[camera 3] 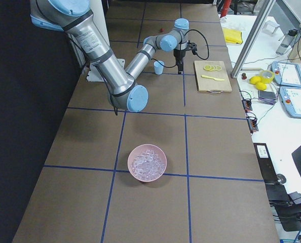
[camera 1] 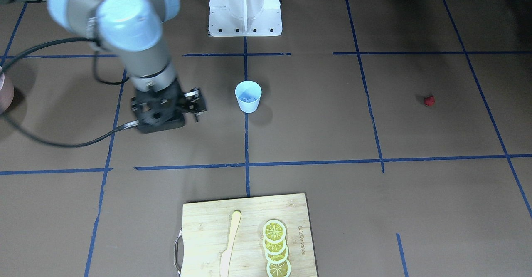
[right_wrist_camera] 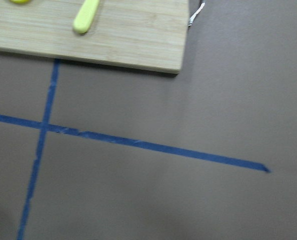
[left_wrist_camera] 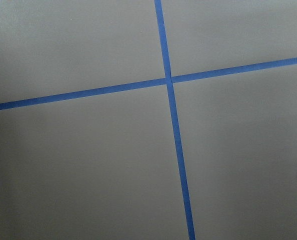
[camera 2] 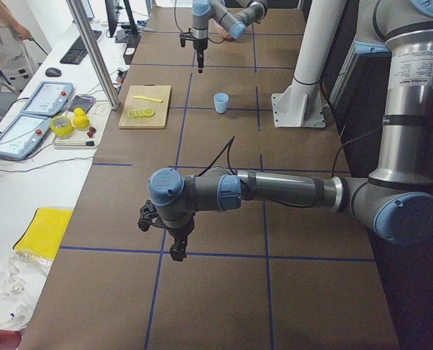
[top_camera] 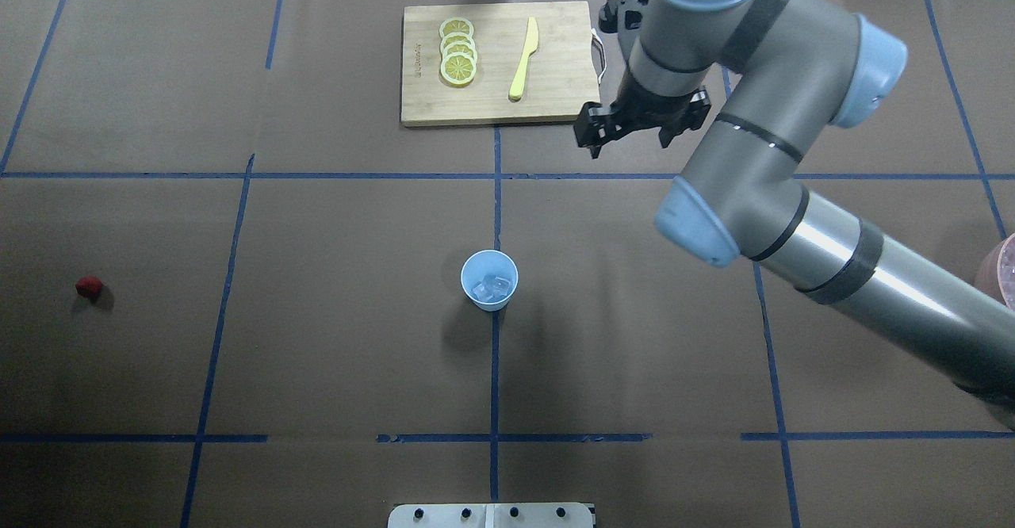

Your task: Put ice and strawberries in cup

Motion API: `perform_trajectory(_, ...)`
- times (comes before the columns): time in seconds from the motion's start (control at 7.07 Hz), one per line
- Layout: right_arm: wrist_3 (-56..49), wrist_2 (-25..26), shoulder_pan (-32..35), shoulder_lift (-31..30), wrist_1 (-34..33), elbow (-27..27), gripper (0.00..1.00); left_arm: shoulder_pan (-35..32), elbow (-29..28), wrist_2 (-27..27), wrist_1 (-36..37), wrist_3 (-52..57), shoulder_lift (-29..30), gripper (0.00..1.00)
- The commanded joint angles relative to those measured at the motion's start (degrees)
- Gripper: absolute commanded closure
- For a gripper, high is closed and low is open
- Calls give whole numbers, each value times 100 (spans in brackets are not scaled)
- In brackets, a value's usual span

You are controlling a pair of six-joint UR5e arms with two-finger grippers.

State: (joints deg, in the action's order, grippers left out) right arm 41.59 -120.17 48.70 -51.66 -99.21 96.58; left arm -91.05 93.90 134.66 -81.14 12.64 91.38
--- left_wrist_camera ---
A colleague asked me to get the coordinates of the blue tape strip long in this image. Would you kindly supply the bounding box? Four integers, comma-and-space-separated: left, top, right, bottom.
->
0, 57, 297, 111

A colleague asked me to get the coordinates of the blue tape strip crossing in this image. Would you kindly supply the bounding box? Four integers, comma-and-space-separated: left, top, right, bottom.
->
154, 0, 196, 240

